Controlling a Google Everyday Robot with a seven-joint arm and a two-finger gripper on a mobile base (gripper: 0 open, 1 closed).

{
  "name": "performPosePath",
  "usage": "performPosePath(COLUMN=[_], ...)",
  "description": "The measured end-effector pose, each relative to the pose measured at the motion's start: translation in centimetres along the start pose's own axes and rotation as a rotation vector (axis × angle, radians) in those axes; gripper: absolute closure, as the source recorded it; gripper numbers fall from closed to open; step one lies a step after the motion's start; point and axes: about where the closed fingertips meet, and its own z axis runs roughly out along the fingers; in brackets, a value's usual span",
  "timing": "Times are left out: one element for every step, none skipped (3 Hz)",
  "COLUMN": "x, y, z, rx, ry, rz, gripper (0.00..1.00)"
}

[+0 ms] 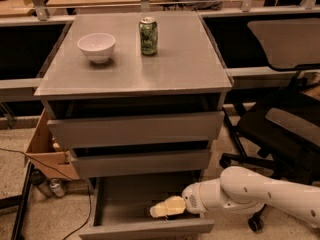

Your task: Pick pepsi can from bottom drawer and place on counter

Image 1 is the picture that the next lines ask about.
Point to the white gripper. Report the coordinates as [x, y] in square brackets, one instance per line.
[191, 198]

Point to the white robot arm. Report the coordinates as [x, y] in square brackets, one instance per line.
[241, 190]

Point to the bottom grey drawer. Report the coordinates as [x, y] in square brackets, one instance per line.
[122, 203]

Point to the grey drawer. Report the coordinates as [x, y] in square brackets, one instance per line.
[122, 203]
[144, 163]
[136, 130]

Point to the middle grey drawer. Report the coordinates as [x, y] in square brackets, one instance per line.
[144, 163]

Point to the grey drawer cabinet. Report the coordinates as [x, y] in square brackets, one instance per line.
[185, 76]

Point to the top grey drawer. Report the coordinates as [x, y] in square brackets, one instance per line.
[136, 130]

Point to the green soda can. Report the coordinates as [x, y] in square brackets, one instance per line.
[148, 30]

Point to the black office chair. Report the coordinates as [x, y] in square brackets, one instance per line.
[284, 123]

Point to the dark water bottle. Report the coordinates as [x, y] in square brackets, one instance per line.
[38, 179]

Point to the cardboard box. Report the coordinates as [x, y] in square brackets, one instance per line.
[46, 155]

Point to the black metal stand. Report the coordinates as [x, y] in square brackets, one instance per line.
[20, 202]

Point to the white bowl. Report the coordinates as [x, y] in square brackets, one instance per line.
[97, 47]

